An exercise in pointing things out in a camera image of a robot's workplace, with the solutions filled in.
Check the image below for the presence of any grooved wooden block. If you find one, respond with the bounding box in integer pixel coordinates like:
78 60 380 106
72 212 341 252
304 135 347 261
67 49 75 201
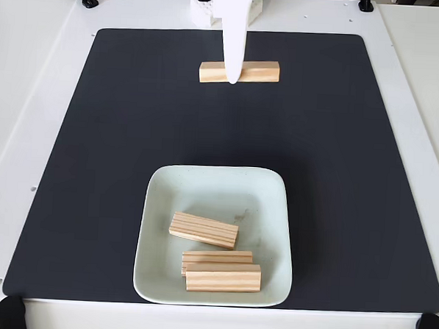
183 260 263 297
168 211 240 251
198 57 282 88
179 247 254 281

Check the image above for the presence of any pale green square plate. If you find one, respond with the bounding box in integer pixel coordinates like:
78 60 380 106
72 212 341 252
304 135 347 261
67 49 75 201
131 161 299 311

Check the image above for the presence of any black table mat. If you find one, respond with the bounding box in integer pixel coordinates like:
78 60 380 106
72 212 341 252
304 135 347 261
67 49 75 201
1 16 439 319

